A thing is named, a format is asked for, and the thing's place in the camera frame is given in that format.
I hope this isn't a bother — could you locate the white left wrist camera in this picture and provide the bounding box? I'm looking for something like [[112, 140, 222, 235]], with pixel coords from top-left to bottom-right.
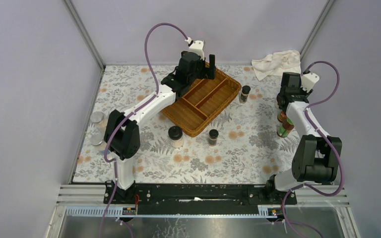
[[186, 37, 205, 60]]

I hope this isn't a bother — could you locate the silver lid white grain jar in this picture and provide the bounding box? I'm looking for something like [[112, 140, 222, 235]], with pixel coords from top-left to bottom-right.
[[90, 111, 108, 134]]

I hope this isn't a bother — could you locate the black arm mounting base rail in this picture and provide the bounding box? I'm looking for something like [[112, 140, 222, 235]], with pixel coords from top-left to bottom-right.
[[103, 181, 297, 215]]

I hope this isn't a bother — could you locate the floral patterned table mat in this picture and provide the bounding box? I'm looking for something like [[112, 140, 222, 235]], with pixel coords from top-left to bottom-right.
[[72, 65, 299, 184]]

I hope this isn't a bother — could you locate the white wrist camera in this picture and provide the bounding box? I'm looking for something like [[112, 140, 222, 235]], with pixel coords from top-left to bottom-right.
[[186, 37, 205, 60], [301, 72, 320, 93]]

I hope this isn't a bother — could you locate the white crumpled cloth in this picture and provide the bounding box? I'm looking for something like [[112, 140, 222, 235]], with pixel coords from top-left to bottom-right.
[[251, 50, 301, 81]]

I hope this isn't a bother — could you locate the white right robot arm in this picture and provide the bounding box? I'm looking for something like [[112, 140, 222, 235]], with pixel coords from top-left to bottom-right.
[[264, 72, 342, 204]]

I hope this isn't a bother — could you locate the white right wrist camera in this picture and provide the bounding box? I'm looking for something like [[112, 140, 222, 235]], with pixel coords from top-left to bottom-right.
[[301, 72, 320, 93]]

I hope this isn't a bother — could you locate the white jar wide black lid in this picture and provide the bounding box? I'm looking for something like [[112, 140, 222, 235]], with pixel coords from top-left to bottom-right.
[[168, 125, 184, 148]]

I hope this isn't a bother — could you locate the red sauce bottle yellow cap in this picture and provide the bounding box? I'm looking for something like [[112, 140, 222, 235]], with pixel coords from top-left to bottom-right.
[[277, 111, 287, 122]]

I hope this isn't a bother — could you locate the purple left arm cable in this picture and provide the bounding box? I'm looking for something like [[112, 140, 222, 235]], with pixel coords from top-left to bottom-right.
[[98, 22, 192, 238]]

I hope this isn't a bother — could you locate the brown wicker divided basket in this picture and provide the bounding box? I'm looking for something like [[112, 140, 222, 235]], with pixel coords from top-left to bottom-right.
[[162, 68, 242, 137]]

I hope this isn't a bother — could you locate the green sauce bottle yellow cap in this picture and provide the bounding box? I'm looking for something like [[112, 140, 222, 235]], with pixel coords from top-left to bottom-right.
[[277, 118, 294, 138]]

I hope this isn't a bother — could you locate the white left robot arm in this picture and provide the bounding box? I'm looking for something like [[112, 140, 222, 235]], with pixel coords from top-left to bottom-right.
[[104, 51, 216, 204]]

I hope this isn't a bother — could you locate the small pepper jar black cap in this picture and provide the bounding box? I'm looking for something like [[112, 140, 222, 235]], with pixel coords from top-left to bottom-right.
[[208, 129, 219, 146]]

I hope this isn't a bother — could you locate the small dark pepper jar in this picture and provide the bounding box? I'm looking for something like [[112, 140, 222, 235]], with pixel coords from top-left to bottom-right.
[[239, 85, 251, 104]]

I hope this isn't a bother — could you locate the silver lid jar blue label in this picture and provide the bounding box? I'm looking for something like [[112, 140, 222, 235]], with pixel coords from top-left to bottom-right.
[[89, 133, 107, 152]]

